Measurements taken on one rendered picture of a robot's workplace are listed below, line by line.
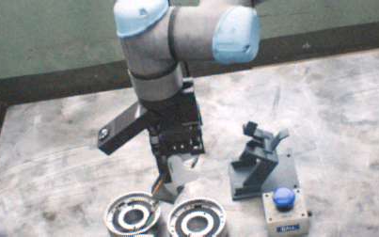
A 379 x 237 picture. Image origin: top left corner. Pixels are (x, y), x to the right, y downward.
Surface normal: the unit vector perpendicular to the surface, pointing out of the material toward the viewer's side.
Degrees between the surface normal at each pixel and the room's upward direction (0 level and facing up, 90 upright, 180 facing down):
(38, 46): 90
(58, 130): 0
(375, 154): 0
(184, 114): 90
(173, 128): 0
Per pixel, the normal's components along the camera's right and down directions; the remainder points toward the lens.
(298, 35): 0.03, 0.64
